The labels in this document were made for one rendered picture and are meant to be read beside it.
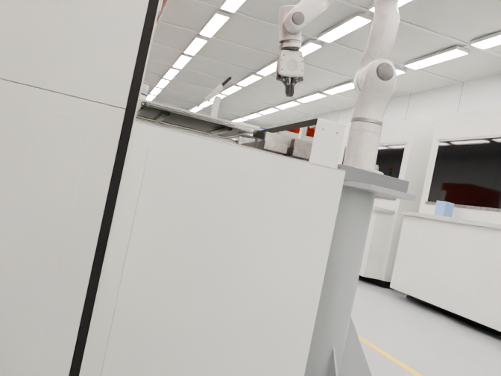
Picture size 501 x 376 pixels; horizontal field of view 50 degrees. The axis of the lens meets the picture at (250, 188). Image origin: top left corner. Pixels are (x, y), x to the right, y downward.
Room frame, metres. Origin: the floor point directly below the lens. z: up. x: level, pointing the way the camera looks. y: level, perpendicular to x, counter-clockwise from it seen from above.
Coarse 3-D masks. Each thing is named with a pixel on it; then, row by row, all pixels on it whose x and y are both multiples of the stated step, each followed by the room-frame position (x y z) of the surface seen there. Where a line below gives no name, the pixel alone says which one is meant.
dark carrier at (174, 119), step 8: (144, 112) 1.77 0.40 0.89; (152, 112) 1.72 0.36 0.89; (160, 112) 1.68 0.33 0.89; (168, 120) 1.86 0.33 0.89; (176, 120) 1.81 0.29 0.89; (184, 120) 1.76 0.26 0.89; (192, 120) 1.72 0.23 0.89; (200, 120) 1.68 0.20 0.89; (192, 128) 1.96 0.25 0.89; (200, 128) 1.91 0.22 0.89; (208, 128) 1.86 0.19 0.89; (216, 128) 1.81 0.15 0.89; (224, 136) 1.98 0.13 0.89
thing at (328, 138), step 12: (324, 120) 1.58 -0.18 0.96; (324, 132) 1.59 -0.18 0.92; (336, 132) 1.60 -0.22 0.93; (312, 144) 1.58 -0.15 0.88; (324, 144) 1.59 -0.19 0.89; (336, 144) 1.60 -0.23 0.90; (312, 156) 1.58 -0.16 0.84; (324, 156) 1.59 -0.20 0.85; (336, 156) 1.60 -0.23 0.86; (336, 168) 1.60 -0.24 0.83
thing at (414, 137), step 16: (384, 128) 6.82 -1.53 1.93; (400, 128) 6.45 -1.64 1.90; (416, 128) 6.18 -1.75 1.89; (432, 128) 6.24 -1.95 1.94; (384, 144) 6.73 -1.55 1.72; (400, 144) 6.37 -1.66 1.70; (416, 144) 6.19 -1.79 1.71; (384, 160) 6.66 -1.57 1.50; (400, 160) 6.31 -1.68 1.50; (416, 160) 6.20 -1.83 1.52; (400, 176) 6.25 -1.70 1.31; (416, 176) 6.21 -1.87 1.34; (416, 192) 6.23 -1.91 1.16; (384, 208) 6.45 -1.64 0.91; (400, 208) 6.18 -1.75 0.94; (416, 208) 6.24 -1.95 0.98; (384, 224) 6.22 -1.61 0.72; (400, 224) 6.19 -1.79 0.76; (368, 240) 6.23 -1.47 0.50; (384, 240) 6.23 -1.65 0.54; (368, 256) 6.19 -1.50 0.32; (384, 256) 6.24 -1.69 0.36; (368, 272) 6.20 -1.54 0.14; (384, 272) 6.19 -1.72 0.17
